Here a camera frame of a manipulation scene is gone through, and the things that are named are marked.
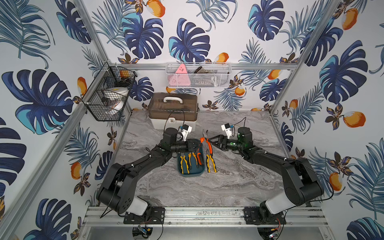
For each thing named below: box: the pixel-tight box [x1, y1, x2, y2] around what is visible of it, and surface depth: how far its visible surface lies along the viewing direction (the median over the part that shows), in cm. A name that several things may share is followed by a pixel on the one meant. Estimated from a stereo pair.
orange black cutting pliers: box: [197, 148, 204, 167], surface depth 92 cm
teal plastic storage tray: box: [177, 148, 206, 177], surface depth 92 cm
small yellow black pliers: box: [180, 152, 190, 175], surface depth 94 cm
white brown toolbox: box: [148, 92, 198, 131], surface depth 99 cm
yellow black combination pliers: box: [206, 154, 218, 173], surface depth 94 cm
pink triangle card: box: [169, 63, 191, 87], surface depth 92 cm
